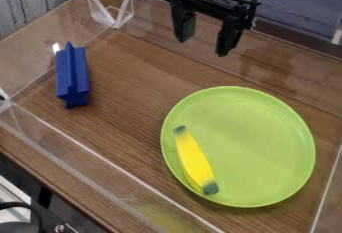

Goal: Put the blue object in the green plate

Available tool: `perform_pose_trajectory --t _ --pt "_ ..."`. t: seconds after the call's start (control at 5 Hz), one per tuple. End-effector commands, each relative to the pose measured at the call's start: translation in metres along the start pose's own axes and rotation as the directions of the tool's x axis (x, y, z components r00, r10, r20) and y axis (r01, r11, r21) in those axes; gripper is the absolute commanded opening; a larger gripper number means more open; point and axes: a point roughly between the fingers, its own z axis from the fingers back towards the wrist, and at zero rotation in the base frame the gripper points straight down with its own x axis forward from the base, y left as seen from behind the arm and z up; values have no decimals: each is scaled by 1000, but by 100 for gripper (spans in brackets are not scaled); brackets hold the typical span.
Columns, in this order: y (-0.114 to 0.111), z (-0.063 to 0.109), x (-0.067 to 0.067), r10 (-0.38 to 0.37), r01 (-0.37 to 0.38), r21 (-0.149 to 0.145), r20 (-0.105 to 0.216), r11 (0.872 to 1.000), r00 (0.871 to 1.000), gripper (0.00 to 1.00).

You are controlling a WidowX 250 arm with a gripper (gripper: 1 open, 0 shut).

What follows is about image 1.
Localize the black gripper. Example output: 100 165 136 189
168 0 260 57

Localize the blue star-shaped block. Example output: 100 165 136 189
56 42 89 109

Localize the green plate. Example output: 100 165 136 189
160 86 316 208

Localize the yellow toy banana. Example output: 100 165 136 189
174 125 219 195

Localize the clear acrylic corner bracket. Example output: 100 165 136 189
87 0 135 29

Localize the clear acrylic enclosure wall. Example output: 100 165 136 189
0 0 342 233

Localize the black cable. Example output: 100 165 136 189
0 202 45 233

